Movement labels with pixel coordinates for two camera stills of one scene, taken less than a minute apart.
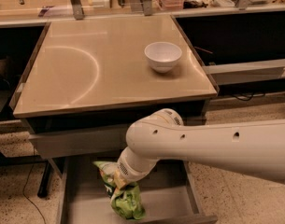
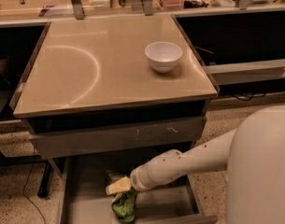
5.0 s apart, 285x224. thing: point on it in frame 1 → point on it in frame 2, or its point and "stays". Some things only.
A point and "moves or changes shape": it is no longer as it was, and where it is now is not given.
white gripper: x=129 y=171 → x=136 y=180
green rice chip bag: x=127 y=201 moves or changes shape
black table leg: x=43 y=187 stays
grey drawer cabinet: x=89 y=82 stays
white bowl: x=163 y=55 stays
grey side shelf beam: x=248 y=72 stays
